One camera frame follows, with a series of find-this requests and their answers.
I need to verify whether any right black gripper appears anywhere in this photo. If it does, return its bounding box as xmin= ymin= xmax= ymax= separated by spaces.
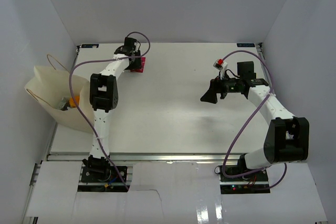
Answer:
xmin=201 ymin=71 xmax=243 ymax=104

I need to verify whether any small pink snack packet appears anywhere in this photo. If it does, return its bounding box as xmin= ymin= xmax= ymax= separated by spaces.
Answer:
xmin=130 ymin=57 xmax=146 ymax=73

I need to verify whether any orange mango candy bag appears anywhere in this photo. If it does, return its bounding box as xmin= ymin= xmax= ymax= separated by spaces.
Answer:
xmin=69 ymin=96 xmax=80 ymax=108

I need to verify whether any grey snack packet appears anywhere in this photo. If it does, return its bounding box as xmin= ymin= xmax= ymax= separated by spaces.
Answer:
xmin=57 ymin=97 xmax=70 ymax=111

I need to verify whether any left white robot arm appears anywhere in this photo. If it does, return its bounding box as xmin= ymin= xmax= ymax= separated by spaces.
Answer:
xmin=83 ymin=37 xmax=141 ymax=182

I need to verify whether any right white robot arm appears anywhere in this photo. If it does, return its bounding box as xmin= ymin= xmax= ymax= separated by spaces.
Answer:
xmin=200 ymin=59 xmax=309 ymax=182

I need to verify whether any beige paper bag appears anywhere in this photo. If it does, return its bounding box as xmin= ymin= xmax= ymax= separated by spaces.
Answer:
xmin=25 ymin=66 xmax=94 ymax=133

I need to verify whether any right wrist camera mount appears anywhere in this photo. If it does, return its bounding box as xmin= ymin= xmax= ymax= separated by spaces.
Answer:
xmin=213 ymin=59 xmax=228 ymax=79

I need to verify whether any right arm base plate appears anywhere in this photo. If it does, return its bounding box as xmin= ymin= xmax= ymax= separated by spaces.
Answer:
xmin=214 ymin=165 xmax=270 ymax=195

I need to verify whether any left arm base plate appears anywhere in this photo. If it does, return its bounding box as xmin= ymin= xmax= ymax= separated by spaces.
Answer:
xmin=78 ymin=166 xmax=129 ymax=193

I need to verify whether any aluminium table rail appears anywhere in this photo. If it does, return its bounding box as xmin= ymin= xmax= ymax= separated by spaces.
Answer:
xmin=47 ymin=152 xmax=250 ymax=162

